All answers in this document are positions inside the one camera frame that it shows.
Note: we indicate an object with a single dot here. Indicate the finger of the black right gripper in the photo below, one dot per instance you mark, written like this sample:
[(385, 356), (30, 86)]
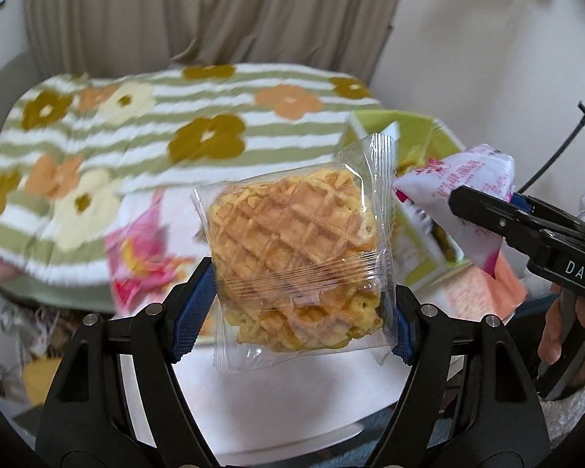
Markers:
[(507, 224)]

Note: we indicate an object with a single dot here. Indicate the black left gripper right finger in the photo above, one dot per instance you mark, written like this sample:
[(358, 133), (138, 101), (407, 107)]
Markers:
[(468, 400)]

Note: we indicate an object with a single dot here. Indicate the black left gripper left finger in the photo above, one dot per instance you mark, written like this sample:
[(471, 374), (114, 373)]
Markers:
[(115, 400)]

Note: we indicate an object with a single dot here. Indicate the floral striped green blanket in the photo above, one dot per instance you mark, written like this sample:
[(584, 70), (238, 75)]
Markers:
[(79, 155)]

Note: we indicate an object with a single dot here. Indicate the beige curtain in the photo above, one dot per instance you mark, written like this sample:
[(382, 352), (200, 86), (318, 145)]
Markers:
[(112, 38)]

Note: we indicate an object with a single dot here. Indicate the white pink snack packet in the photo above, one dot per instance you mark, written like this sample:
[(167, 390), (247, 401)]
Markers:
[(457, 181)]

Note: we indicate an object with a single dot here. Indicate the clear waffle cookie packet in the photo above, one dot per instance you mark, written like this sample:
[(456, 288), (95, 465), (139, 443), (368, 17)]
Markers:
[(302, 259)]

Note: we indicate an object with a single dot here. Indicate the pink yellow snack bag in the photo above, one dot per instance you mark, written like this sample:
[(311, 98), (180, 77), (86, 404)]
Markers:
[(143, 269)]

